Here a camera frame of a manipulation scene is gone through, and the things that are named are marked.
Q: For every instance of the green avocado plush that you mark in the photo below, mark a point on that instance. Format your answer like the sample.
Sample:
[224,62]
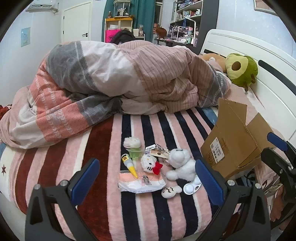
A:
[245,69]

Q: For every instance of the white air conditioner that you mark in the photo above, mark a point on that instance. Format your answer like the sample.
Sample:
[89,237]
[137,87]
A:
[41,5]

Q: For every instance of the pink bag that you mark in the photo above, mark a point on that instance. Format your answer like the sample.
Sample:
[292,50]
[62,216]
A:
[111,36]

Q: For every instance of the glass display case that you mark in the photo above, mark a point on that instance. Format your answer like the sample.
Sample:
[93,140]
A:
[122,9]

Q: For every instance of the blue wall poster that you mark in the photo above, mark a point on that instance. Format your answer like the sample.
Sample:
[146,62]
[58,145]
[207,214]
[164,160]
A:
[25,37]

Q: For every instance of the brown plush toy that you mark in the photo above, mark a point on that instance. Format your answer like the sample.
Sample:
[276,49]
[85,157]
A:
[218,61]

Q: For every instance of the yellow white shelf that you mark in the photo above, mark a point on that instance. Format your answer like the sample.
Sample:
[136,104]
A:
[119,20]

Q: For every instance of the small cream face plush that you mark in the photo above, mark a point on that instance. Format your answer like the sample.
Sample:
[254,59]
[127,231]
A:
[170,191]

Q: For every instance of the teal curtain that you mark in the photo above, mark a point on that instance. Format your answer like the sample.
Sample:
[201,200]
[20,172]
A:
[141,14]

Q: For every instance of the yellow cone tube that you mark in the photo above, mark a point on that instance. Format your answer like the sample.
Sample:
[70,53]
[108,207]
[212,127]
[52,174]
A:
[130,165]

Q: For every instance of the cluttered shelving unit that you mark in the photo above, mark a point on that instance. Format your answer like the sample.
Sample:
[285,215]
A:
[185,14]

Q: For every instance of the white bed headboard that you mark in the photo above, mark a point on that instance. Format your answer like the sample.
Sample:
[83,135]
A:
[272,92]

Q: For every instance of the black garment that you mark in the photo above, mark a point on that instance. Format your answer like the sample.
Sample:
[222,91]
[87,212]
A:
[123,36]

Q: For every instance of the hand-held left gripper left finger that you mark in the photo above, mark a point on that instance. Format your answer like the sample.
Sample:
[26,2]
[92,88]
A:
[85,178]

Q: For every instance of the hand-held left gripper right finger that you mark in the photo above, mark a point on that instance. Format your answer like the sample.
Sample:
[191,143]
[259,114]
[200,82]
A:
[208,183]

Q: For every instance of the white cat plush red bow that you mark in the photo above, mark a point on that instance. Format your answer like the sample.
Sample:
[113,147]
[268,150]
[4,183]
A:
[148,162]

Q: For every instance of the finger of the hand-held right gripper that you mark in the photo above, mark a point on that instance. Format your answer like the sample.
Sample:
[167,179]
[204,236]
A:
[276,140]
[275,160]

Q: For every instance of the white door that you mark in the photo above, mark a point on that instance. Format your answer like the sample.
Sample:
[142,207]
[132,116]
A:
[76,20]

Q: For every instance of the brown round plush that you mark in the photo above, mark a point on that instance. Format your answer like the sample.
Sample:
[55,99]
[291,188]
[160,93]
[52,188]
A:
[160,32]

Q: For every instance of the white round case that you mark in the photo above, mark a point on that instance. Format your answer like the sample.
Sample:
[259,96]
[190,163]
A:
[189,188]

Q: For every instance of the person's right hand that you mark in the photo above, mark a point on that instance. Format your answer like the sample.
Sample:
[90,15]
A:
[277,206]

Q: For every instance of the striped plush blanket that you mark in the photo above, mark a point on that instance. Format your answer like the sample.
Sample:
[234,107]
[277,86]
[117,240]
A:
[143,213]

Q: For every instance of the white storage box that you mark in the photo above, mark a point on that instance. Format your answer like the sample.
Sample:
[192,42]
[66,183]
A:
[138,31]

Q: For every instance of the cardboard box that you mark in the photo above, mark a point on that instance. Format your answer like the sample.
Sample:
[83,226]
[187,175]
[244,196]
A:
[231,139]

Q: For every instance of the pink white tissue pack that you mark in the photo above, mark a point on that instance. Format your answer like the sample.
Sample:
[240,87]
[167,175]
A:
[138,183]

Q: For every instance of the framed wall picture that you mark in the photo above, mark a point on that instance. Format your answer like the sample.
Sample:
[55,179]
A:
[263,7]

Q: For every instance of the pink grey patchwork duvet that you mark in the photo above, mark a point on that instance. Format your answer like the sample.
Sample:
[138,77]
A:
[92,69]

